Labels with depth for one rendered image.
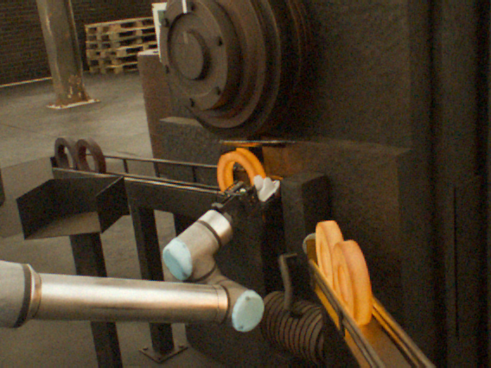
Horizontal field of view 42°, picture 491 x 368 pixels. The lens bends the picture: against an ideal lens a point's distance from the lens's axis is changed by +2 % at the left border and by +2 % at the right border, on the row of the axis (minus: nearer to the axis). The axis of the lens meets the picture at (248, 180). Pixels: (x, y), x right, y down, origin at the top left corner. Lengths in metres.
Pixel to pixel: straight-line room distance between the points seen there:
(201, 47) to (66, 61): 7.15
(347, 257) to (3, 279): 0.61
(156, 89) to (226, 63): 3.09
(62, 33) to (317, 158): 7.23
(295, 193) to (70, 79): 7.29
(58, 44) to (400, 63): 7.39
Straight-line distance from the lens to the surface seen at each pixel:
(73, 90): 8.74
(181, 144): 2.09
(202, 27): 1.60
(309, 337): 1.48
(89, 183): 2.18
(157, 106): 4.63
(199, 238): 1.52
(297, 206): 1.58
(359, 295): 1.15
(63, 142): 2.67
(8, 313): 1.23
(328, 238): 1.29
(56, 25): 8.66
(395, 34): 1.49
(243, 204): 1.59
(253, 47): 1.55
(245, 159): 1.72
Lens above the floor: 1.27
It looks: 17 degrees down
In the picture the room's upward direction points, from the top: 6 degrees counter-clockwise
